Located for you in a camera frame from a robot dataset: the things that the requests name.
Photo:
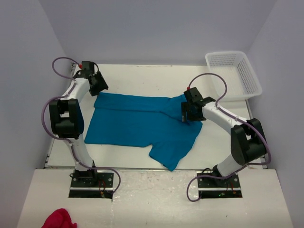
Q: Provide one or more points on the white plastic basket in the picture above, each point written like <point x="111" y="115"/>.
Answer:
<point x="235" y="68"/>

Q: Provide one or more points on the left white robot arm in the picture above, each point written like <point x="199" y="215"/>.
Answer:
<point x="66" y="119"/>

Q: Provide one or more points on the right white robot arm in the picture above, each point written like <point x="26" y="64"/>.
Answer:
<point x="247" y="139"/>

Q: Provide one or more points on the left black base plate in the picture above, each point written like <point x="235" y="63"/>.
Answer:
<point x="91" y="184"/>

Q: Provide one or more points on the red t shirt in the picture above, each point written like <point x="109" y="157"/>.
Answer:
<point x="60" y="218"/>

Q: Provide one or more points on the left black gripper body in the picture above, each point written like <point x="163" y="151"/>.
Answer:
<point x="99" y="84"/>

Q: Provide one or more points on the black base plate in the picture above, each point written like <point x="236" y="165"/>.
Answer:
<point x="219" y="189"/>
<point x="91" y="184"/>

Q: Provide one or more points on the blue t shirt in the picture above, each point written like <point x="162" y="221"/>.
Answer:
<point x="140" y="121"/>

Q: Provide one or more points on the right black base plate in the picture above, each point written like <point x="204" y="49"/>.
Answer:
<point x="219" y="189"/>

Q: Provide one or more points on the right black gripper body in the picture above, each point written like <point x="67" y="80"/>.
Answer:
<point x="187" y="113"/>

